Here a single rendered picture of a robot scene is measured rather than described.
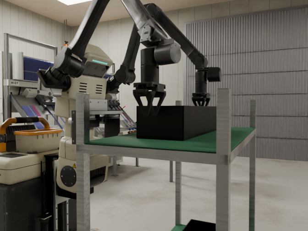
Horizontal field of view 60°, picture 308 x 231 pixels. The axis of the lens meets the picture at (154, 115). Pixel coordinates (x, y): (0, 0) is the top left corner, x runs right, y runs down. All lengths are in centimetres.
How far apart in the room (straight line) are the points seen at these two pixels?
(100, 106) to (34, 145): 42
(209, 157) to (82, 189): 40
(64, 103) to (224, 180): 96
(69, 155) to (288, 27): 550
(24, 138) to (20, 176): 22
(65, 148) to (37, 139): 25
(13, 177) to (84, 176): 66
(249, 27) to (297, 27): 92
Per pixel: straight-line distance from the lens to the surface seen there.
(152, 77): 81
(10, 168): 144
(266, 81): 607
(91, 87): 140
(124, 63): 151
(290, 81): 607
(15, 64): 360
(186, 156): 67
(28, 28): 739
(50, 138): 163
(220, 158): 65
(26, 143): 158
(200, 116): 103
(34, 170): 152
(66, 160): 138
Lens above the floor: 105
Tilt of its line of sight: 2 degrees down
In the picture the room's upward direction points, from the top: straight up
